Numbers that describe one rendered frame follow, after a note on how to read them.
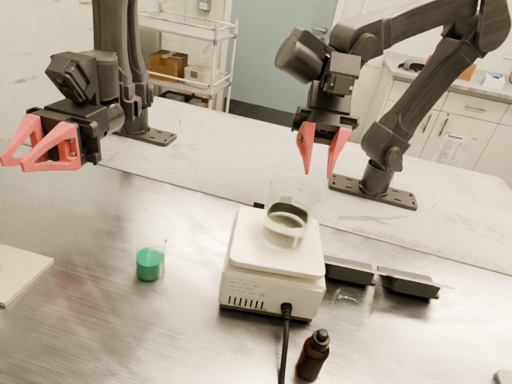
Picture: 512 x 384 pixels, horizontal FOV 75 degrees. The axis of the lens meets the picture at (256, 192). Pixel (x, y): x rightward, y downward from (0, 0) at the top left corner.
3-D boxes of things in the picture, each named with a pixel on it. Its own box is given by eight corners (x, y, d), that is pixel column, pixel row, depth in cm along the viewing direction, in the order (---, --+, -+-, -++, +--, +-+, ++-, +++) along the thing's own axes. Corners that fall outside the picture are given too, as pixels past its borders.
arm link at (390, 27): (350, 31, 51) (523, -34, 53) (323, 23, 58) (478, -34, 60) (355, 104, 58) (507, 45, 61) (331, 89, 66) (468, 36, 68)
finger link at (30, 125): (32, 145, 38) (84, 119, 46) (-24, 131, 39) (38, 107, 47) (43, 194, 42) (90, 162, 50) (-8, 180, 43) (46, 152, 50)
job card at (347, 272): (318, 254, 56) (324, 235, 54) (370, 265, 56) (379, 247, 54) (319, 281, 51) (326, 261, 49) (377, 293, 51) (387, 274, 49)
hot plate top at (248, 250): (238, 209, 50) (239, 204, 50) (317, 222, 51) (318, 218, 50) (226, 265, 40) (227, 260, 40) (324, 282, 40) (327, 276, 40)
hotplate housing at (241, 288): (235, 220, 61) (241, 183, 57) (305, 232, 61) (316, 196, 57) (212, 324, 42) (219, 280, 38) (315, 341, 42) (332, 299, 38)
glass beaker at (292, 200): (248, 235, 45) (258, 181, 40) (280, 219, 49) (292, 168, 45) (288, 266, 41) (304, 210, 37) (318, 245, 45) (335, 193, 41)
